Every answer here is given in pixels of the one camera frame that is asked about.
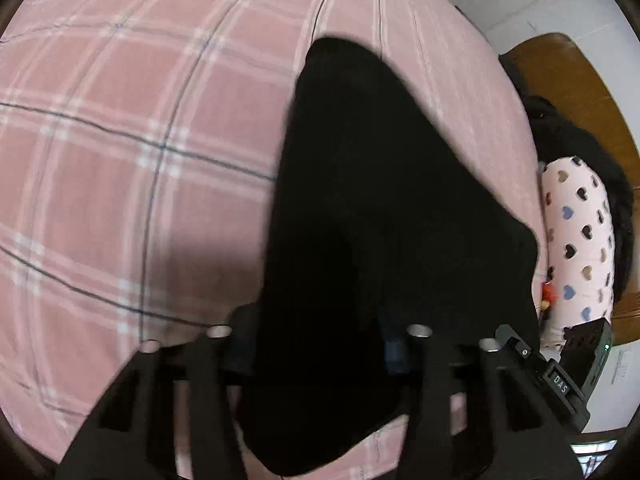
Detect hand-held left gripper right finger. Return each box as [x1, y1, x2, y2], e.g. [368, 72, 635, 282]
[380, 310, 586, 480]

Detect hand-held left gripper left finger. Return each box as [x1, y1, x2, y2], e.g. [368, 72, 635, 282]
[55, 305, 261, 480]

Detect black pants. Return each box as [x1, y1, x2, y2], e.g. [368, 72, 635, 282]
[240, 36, 543, 478]

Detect heart-patterned white pillow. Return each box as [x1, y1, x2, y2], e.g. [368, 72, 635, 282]
[537, 156, 616, 351]

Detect bed with pink plaid sheet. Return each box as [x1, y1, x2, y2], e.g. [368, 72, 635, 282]
[0, 0, 551, 480]

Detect wooden headboard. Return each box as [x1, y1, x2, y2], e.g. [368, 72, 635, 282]
[500, 32, 640, 346]

